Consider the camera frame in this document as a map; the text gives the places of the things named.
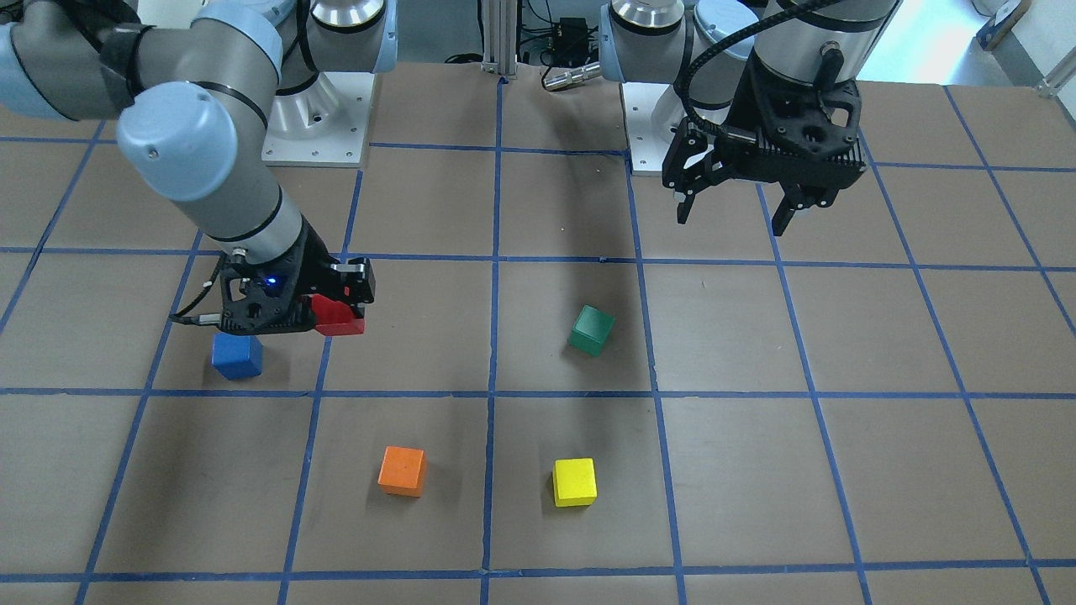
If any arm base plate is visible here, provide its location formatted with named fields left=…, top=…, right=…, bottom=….
left=621, top=82, right=684, bottom=175
left=261, top=72, right=377, bottom=169

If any aluminium frame post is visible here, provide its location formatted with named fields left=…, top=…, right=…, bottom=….
left=479, top=0, right=521, bottom=82

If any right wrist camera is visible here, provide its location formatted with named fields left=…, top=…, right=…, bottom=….
left=168, top=248, right=316, bottom=336

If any blue wooden block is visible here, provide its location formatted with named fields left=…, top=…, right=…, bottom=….
left=210, top=332, right=264, bottom=381

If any green wooden block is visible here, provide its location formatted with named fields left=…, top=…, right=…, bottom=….
left=567, top=305, right=615, bottom=357

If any yellow wooden block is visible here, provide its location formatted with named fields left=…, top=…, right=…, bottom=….
left=552, top=458, right=597, bottom=507

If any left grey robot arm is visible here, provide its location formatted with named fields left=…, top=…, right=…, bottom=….
left=597, top=1, right=900, bottom=236

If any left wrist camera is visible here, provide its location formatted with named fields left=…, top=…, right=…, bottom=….
left=737, top=45, right=866, bottom=189

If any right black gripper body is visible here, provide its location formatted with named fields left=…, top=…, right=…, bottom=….
left=291, top=221, right=345, bottom=297

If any red wooden block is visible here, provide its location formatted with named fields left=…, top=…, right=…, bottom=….
left=310, top=294, right=366, bottom=337

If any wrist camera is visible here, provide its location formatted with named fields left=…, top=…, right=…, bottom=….
left=168, top=248, right=316, bottom=336
left=737, top=45, right=866, bottom=189

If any orange wooden block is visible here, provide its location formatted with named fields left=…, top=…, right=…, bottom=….
left=377, top=445, right=427, bottom=498

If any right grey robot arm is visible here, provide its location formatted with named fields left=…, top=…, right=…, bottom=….
left=3, top=1, right=398, bottom=334

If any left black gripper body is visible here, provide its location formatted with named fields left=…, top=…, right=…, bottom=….
left=685, top=59, right=787, bottom=183

